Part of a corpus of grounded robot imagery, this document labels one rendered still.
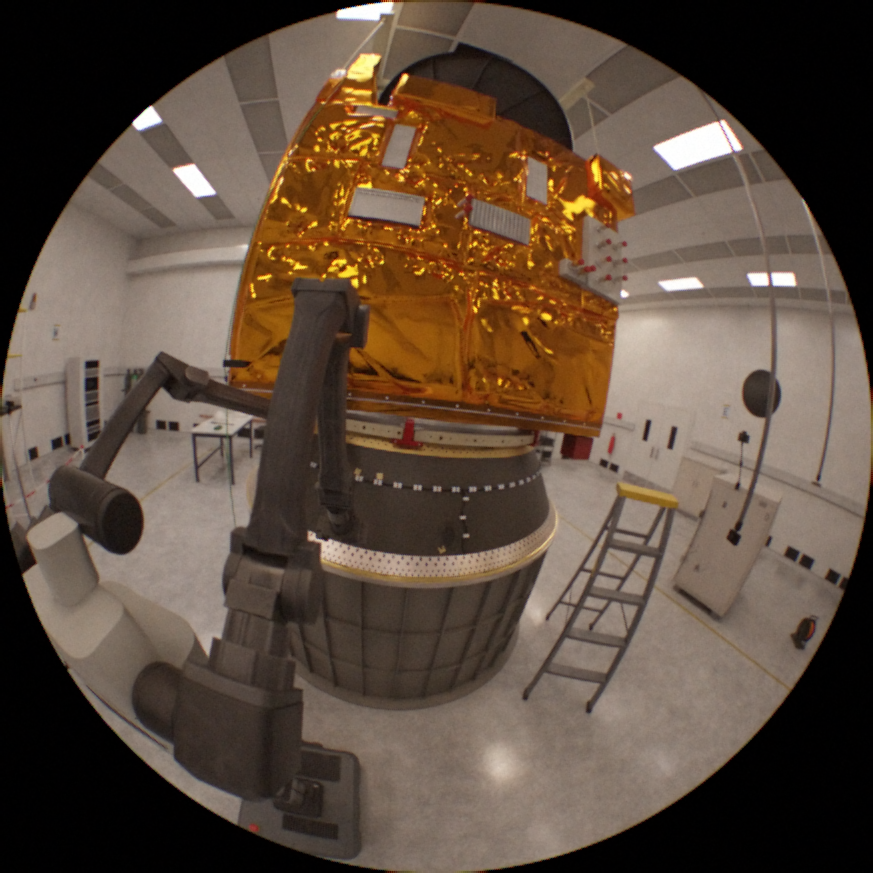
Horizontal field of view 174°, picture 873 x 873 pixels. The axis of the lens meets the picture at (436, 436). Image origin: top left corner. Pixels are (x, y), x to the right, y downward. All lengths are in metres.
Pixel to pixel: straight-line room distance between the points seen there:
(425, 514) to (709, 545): 3.41
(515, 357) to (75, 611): 1.47
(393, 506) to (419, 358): 0.60
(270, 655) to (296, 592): 0.07
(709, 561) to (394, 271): 4.01
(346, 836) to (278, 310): 2.23
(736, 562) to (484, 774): 3.13
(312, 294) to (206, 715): 0.44
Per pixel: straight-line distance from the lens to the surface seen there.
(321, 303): 0.37
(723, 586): 3.98
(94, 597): 0.40
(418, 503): 1.18
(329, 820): 1.68
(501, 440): 1.32
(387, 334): 1.15
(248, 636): 0.30
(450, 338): 1.22
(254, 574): 0.33
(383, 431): 1.17
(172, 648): 0.44
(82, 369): 7.64
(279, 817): 1.72
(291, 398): 0.32
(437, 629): 1.49
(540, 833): 2.09
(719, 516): 3.84
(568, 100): 3.51
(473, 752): 2.06
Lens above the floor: 1.93
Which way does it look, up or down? 12 degrees down
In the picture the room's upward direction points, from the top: 8 degrees clockwise
